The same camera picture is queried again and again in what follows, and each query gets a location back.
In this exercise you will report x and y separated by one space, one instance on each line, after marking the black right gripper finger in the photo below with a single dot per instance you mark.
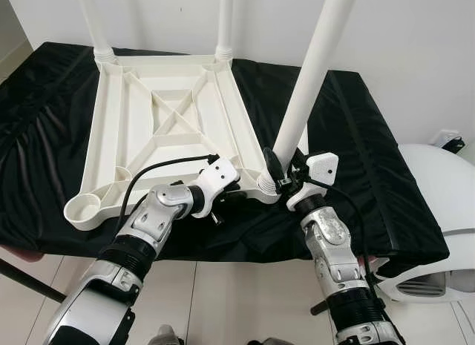
272 165

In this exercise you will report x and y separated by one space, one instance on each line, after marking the white plastic table leg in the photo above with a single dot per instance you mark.
95 22
315 70
225 22
303 141

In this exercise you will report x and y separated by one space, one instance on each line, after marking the white plastic table top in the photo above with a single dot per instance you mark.
104 137

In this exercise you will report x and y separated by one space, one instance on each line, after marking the pink cloth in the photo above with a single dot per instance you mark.
18 253
367 263

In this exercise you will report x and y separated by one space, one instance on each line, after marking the black metal table leg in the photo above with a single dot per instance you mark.
30 280
320 308

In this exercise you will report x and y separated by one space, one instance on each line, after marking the white dome litter box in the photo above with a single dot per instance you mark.
441 196

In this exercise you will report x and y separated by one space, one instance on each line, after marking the black power plug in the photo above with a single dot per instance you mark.
453 145

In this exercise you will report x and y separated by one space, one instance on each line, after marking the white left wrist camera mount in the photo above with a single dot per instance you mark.
217 176

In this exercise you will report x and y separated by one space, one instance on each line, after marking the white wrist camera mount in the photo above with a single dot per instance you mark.
320 168
217 176

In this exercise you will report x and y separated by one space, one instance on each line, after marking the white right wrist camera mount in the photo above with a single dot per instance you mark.
320 168

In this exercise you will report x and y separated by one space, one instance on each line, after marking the white wall socket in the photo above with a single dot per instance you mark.
439 135

